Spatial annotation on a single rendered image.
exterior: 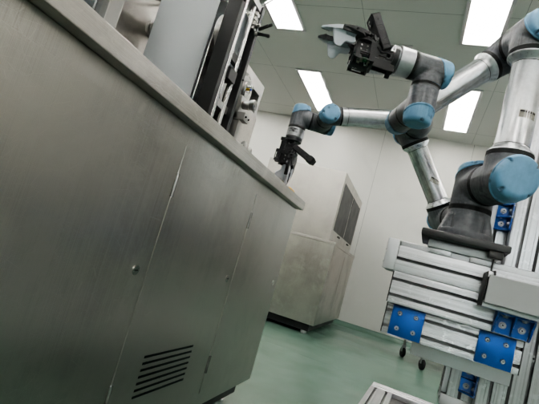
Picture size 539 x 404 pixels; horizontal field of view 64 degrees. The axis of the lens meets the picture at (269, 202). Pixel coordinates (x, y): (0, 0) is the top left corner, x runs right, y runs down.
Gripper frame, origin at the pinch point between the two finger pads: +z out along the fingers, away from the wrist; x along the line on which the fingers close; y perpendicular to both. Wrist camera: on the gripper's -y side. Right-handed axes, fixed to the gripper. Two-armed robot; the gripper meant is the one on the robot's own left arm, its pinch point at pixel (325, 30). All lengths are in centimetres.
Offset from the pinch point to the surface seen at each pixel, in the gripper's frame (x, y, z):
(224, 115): 36.4, 15.1, 22.3
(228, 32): 20.2, -4.6, 27.1
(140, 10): 45, -19, 64
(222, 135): 3.6, 35.1, 17.9
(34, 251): -28, 74, 37
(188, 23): 35, -13, 43
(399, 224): 451, -90, -202
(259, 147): 532, -170, 9
